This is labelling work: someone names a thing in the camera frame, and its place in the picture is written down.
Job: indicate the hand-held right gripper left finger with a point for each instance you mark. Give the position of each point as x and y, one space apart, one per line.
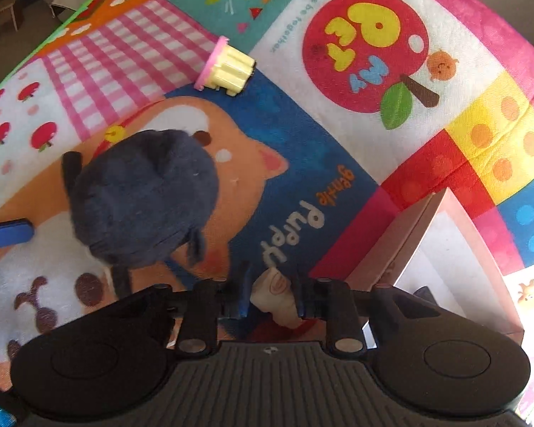
244 293

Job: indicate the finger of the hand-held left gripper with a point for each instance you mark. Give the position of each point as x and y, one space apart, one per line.
4 235

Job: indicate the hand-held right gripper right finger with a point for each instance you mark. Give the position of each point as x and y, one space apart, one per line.
301 298

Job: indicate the small cream toy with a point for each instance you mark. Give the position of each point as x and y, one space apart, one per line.
276 302

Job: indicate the pink cardboard box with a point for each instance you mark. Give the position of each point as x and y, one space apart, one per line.
409 235

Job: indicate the black plush toy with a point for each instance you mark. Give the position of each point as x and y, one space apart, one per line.
138 200

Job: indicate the colourful printed play mat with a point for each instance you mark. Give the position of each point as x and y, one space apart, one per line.
338 98

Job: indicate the pink yellow cupcake toy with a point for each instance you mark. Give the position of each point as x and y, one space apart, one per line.
227 71

